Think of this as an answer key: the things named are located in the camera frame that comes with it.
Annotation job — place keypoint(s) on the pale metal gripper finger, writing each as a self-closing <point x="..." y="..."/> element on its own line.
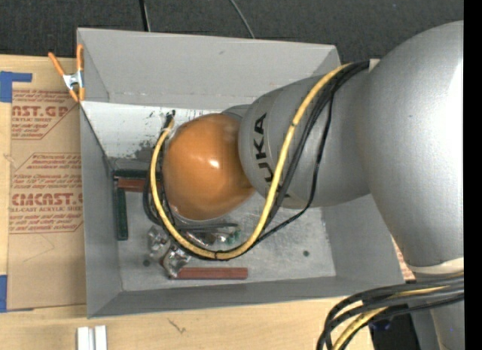
<point x="157" y="241"/>
<point x="175" y="262"/>

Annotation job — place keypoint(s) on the red-brown flat block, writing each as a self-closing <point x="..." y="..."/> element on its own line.
<point x="214" y="273"/>
<point x="132" y="183"/>

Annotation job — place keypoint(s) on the dark green flat block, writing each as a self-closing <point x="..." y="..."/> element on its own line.
<point x="122" y="216"/>

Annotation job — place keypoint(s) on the grey metal bin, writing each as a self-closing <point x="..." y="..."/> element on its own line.
<point x="286" y="262"/>

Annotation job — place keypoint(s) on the brown cardboard board, red print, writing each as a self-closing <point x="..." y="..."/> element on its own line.
<point x="45" y="235"/>

